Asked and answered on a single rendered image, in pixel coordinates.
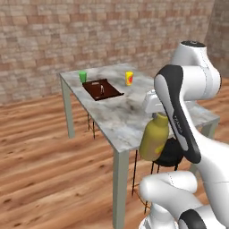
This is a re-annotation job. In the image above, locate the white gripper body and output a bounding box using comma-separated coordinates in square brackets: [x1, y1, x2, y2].
[141, 89, 165, 115]

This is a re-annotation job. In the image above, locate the marble top dining table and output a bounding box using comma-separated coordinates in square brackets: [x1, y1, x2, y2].
[58, 63, 221, 229]

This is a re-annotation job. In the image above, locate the olive yellow bottle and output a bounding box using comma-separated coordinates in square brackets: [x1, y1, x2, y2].
[139, 113, 170, 162]

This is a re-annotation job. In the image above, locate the dark brown tray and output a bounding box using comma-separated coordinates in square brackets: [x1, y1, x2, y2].
[81, 78, 125, 102]

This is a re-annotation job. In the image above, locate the black round stool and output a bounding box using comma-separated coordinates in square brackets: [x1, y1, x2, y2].
[131, 137, 185, 215]

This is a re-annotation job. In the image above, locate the green cup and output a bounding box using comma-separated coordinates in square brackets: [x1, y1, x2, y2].
[78, 70, 88, 84]

